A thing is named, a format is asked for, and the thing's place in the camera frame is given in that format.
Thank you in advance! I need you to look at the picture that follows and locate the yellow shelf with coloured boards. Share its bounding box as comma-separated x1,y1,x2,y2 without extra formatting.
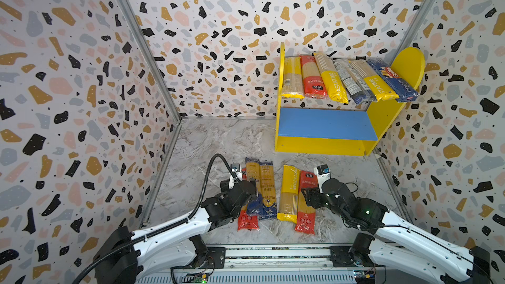
275,43,406,156

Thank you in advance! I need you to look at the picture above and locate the red spaghetti bag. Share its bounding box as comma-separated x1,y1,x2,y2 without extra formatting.
295,170,318,235
236,167,260,232
300,55,327,99

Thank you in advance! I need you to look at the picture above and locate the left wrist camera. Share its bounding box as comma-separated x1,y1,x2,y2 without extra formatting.
228,164,243,189

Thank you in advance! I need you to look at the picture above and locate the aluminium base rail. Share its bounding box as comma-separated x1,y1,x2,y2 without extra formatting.
108,242,447,284

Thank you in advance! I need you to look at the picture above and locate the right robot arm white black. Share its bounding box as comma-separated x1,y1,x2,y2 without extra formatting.
301,178,493,283

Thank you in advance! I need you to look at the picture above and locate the yellow Pastatime spaghetti bag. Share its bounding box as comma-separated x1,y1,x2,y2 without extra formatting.
349,60,399,101

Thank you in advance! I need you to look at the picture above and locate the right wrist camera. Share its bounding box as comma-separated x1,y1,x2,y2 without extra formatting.
314,164,331,193

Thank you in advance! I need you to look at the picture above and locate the blue gold spaghetti bag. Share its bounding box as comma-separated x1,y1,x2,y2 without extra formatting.
260,161,277,220
245,157,264,218

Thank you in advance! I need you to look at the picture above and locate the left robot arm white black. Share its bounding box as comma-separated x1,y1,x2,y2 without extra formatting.
93,180,256,283

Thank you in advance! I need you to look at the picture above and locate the blue gold spaghetti bag right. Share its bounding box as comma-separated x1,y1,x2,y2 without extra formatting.
260,161,277,220

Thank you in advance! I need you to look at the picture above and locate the yellow label spaghetti bag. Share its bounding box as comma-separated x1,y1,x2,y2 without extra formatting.
281,56,305,99

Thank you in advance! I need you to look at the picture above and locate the clear printed spaghetti bag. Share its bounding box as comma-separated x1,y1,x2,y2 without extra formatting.
333,59,376,105

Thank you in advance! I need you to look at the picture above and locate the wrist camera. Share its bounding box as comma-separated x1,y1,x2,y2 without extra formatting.
314,164,331,193
228,164,243,189

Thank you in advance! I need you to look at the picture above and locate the blue Barilla spaghetti bag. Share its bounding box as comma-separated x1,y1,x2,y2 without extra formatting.
366,58,419,103

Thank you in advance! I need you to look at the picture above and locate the black corrugated cable conduit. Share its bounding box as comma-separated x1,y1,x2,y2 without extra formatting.
70,153,238,284

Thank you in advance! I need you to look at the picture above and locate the blue gold spaghetti bag left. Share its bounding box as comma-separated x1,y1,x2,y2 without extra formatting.
245,157,264,218

